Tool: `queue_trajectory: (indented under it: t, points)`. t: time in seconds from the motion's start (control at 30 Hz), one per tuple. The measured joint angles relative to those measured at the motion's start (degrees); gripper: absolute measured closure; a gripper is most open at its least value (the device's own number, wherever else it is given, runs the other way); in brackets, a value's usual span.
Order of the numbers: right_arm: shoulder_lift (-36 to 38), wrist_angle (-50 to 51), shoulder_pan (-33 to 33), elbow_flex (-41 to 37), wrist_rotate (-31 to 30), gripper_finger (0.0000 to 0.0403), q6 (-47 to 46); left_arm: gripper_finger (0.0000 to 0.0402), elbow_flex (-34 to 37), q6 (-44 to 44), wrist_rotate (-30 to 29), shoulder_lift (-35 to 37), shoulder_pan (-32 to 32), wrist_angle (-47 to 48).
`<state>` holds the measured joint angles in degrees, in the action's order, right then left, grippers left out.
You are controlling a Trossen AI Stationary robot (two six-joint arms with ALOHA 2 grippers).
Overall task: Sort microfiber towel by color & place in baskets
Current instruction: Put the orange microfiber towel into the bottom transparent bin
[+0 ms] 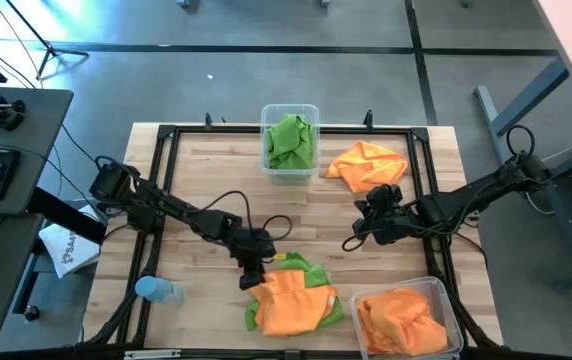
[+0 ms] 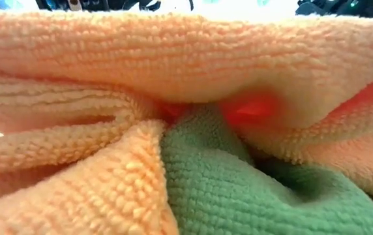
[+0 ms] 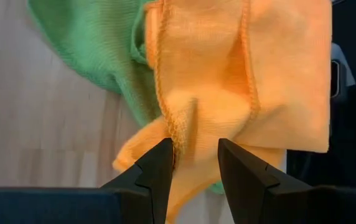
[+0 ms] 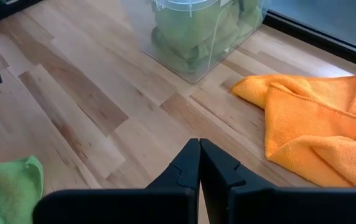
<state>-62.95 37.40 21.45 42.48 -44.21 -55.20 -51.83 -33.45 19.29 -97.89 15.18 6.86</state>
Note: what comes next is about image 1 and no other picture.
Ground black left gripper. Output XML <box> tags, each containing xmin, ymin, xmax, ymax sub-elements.
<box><xmin>230</xmin><ymin>227</ymin><xmax>277</xmax><ymax>291</ymax></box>

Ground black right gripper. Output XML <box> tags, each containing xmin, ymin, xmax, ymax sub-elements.
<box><xmin>351</xmin><ymin>199</ymin><xmax>420</xmax><ymax>246</ymax></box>

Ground blue capped water bottle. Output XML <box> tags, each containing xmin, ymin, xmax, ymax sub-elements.
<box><xmin>134</xmin><ymin>274</ymin><xmax>185</xmax><ymax>306</ymax></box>

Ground clear plastic bin without label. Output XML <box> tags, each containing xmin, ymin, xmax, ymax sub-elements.
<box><xmin>349</xmin><ymin>276</ymin><xmax>465</xmax><ymax>360</ymax></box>

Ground clear plastic bin with label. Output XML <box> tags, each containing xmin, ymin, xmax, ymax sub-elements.
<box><xmin>259</xmin><ymin>103</ymin><xmax>321</xmax><ymax>184</ymax></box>

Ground white printed bag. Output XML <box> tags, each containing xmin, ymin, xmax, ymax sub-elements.
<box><xmin>38</xmin><ymin>223</ymin><xmax>103</xmax><ymax>279</ymax></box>

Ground grey table leg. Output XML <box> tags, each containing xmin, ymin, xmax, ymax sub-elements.
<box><xmin>473</xmin><ymin>57</ymin><xmax>572</xmax><ymax>182</ymax></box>

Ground dark grey desk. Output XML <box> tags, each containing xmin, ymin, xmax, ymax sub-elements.
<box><xmin>0</xmin><ymin>84</ymin><xmax>75</xmax><ymax>216</ymax></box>
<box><xmin>0</xmin><ymin>212</ymin><xmax>45</xmax><ymax>339</ymax></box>

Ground black tripod stand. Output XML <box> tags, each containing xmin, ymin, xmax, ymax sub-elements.
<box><xmin>4</xmin><ymin>0</ymin><xmax>91</xmax><ymax>81</ymax></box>

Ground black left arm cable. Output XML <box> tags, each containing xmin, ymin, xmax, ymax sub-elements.
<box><xmin>199</xmin><ymin>188</ymin><xmax>294</xmax><ymax>245</ymax></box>

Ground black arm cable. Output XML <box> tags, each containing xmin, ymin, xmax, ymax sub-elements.
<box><xmin>341</xmin><ymin>123</ymin><xmax>537</xmax><ymax>252</ymax></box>
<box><xmin>199</xmin><ymin>188</ymin><xmax>294</xmax><ymax>245</ymax></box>

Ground silver metal bracket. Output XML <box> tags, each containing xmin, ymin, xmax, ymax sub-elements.
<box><xmin>123</xmin><ymin>348</ymin><xmax>183</xmax><ymax>360</ymax></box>

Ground black aluminium table frame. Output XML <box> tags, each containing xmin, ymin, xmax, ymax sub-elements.
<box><xmin>85</xmin><ymin>122</ymin><xmax>505</xmax><ymax>351</ymax></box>

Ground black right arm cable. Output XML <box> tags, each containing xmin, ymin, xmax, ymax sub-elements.
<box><xmin>341</xmin><ymin>123</ymin><xmax>537</xmax><ymax>252</ymax></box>

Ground white cable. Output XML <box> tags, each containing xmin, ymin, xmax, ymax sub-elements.
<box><xmin>524</xmin><ymin>144</ymin><xmax>572</xmax><ymax>217</ymax></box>

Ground dark grey desk frame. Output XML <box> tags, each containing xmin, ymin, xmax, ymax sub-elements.
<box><xmin>515</xmin><ymin>127</ymin><xmax>572</xmax><ymax>292</ymax></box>

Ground black desk cable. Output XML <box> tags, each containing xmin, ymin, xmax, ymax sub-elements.
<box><xmin>58</xmin><ymin>122</ymin><xmax>122</xmax><ymax>199</ymax></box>

